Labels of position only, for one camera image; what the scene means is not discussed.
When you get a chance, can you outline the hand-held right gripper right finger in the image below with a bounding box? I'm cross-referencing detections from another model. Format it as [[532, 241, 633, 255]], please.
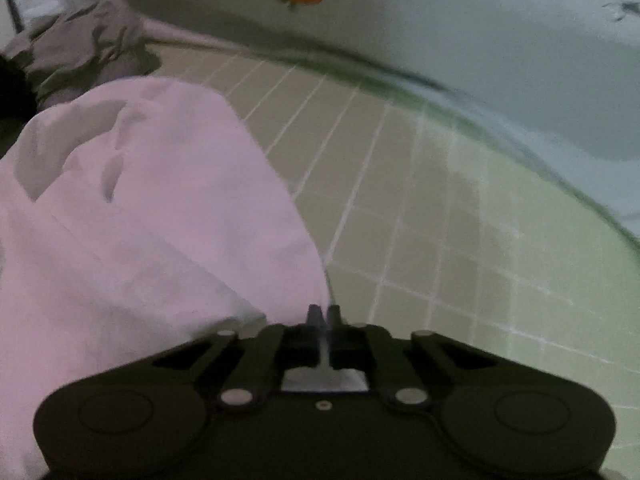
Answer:
[[326, 304, 497, 407]]

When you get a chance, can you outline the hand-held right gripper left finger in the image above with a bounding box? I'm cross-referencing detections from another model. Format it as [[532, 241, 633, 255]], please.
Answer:
[[151, 304, 322, 409]]

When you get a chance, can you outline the white cloth garment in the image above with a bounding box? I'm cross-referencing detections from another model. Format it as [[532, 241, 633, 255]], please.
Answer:
[[0, 77, 332, 480]]

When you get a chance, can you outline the grey cloth garment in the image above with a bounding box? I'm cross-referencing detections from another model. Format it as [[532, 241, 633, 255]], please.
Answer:
[[0, 0, 162, 111]]

